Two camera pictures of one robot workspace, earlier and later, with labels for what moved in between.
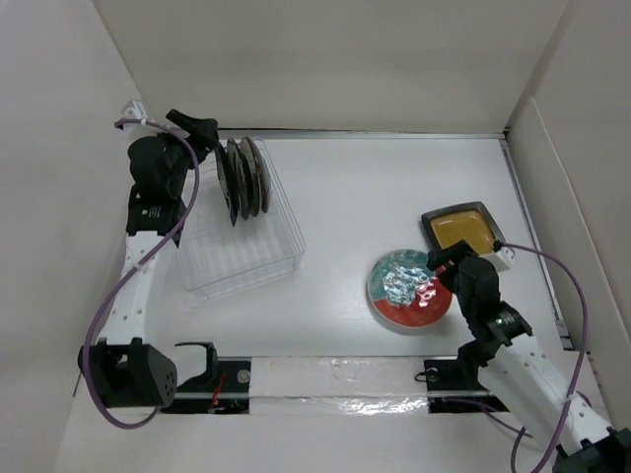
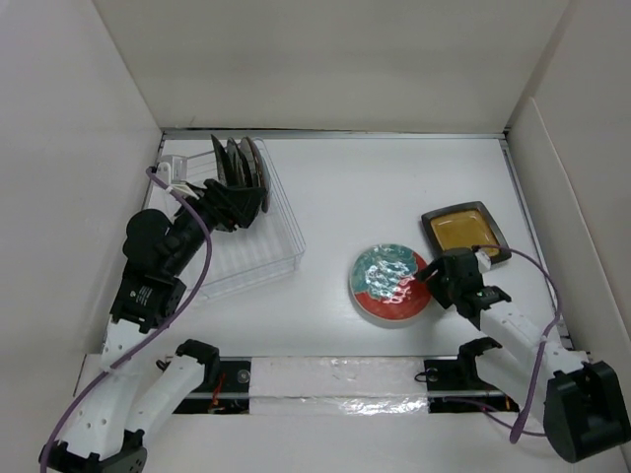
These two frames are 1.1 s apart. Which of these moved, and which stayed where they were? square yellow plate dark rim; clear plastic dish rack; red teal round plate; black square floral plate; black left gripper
Moved: black left gripper; red teal round plate
Stayed: clear plastic dish rack; black square floral plate; square yellow plate dark rim
